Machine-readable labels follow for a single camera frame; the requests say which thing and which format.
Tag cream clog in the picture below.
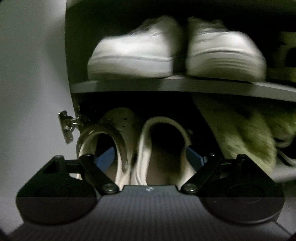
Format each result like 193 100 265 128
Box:
76 108 138 190
131 116 196 188

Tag white sneaker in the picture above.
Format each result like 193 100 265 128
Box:
186 18 266 82
87 16 182 80

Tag yellow-green shoe on shelf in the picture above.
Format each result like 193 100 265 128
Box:
201 108 295 174

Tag grey shoe cabinet shelves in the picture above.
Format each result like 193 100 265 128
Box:
64 0 296 186

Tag left white cabinet door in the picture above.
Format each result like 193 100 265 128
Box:
0 0 84 232

